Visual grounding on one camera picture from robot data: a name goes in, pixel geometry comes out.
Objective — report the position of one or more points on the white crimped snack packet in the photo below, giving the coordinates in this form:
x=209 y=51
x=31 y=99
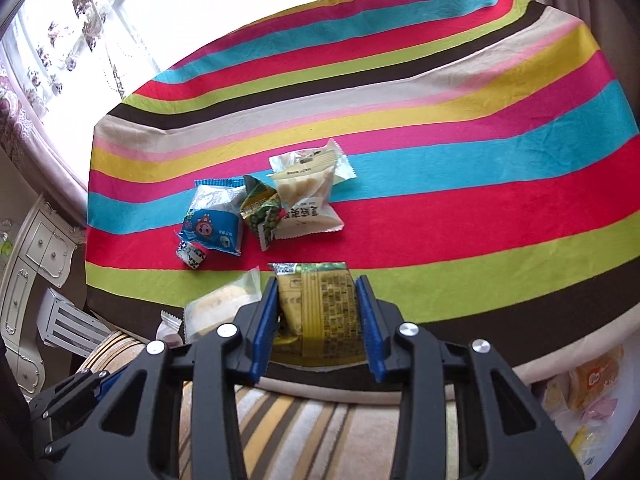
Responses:
x=167 y=327

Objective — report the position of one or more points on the floral lace curtain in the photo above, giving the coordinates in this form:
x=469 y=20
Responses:
x=45 y=60

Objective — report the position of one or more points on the yellow trimmed clear cake packet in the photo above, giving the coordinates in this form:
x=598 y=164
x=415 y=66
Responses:
x=582 y=442

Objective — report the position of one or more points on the clear round cake packet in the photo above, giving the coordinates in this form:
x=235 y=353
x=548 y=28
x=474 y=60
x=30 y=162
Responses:
x=220 y=305

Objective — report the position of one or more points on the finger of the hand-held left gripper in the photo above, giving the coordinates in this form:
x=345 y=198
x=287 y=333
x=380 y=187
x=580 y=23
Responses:
x=70 y=435
x=75 y=390

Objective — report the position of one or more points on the blue cartoon snack packet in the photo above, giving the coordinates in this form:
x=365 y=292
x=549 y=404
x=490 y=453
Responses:
x=212 y=215

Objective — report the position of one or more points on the pink snack packet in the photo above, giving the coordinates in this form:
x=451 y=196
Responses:
x=602 y=406

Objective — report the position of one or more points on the white chair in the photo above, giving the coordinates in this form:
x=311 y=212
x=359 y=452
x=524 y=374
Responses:
x=65 y=322

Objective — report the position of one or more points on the green snack packet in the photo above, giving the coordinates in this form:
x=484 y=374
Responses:
x=260 y=210

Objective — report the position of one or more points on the clear pale cake packet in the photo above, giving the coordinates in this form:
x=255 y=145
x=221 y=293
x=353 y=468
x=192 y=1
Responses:
x=555 y=392

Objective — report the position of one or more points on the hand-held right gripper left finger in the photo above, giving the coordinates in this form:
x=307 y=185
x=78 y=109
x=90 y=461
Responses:
x=265 y=330

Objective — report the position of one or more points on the olive gold snack packet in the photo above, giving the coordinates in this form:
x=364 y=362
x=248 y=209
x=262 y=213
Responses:
x=320 y=310

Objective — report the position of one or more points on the small blue white packet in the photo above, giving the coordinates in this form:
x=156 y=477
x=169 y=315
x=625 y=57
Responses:
x=194 y=256

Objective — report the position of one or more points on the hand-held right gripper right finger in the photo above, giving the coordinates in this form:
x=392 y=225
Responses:
x=370 y=330

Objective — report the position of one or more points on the purple cardboard box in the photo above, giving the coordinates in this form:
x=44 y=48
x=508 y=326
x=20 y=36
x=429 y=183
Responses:
x=560 y=425

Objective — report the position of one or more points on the white packet black lettering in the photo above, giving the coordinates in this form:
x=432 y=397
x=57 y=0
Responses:
x=310 y=220

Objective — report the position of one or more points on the white ornate dresser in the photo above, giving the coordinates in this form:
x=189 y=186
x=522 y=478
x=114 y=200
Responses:
x=35 y=260

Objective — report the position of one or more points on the beige striped cushion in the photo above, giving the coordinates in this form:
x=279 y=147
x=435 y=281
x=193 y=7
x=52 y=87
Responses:
x=305 y=425

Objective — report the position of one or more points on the clear packet white cakes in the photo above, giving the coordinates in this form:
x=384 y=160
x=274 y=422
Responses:
x=305 y=180

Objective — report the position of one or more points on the mauve patterned curtain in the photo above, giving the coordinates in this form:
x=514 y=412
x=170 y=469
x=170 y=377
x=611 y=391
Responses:
x=45 y=160

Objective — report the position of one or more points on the colourful striped blanket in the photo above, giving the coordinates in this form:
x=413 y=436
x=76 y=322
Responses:
x=400 y=160

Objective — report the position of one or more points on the orange cake packet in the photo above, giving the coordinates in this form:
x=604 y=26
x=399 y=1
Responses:
x=595 y=377

